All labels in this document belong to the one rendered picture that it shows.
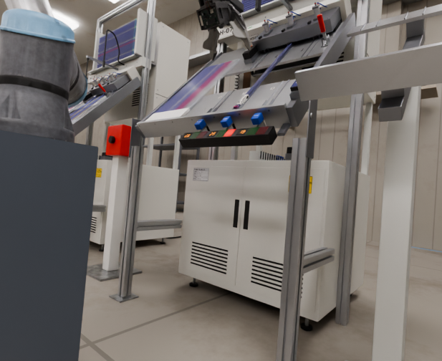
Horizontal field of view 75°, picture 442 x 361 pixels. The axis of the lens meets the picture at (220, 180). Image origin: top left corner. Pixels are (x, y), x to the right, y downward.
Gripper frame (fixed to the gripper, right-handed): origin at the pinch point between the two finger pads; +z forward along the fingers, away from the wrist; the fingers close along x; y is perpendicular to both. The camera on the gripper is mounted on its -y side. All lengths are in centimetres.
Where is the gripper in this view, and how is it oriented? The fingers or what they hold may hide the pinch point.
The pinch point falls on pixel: (231, 54)
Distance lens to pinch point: 97.6
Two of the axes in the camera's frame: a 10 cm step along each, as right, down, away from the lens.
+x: 7.8, 0.5, -6.3
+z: 2.6, 8.9, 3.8
